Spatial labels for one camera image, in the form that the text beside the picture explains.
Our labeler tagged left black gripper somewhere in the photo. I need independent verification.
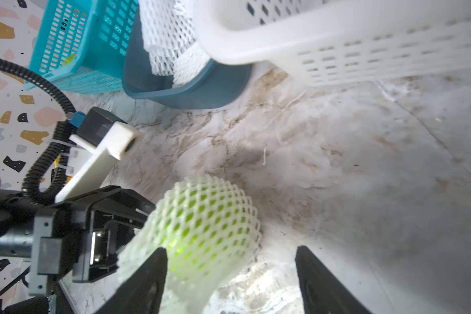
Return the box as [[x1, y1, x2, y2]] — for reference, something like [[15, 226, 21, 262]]
[[0, 186, 155, 296]]

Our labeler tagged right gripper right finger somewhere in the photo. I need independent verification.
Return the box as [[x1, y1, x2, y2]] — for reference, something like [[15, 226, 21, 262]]
[[295, 245, 370, 314]]

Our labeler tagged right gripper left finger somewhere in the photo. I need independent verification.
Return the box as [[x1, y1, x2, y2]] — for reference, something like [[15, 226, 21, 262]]
[[96, 248, 167, 314]]

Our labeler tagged green custard apple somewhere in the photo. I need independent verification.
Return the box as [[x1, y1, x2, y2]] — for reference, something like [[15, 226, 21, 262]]
[[153, 183, 259, 278]]

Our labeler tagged pile of white foam nets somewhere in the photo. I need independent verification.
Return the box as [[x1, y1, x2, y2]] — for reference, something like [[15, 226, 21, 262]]
[[138, 0, 210, 88]]

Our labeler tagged teal plastic basket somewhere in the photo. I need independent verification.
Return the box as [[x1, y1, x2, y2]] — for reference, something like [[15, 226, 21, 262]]
[[29, 0, 139, 94]]

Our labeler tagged dark teal small bin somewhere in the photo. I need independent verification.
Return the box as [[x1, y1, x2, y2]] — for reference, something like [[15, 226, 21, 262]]
[[122, 13, 252, 110]]

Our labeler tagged white plastic basket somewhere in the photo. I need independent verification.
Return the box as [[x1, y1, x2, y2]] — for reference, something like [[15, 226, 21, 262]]
[[194, 1, 471, 86]]

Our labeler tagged black corrugated cable conduit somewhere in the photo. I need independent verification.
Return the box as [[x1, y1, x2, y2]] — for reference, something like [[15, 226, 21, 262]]
[[0, 54, 77, 205]]

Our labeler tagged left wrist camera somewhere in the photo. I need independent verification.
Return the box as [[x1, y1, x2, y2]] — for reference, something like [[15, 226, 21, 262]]
[[55, 107, 143, 203]]

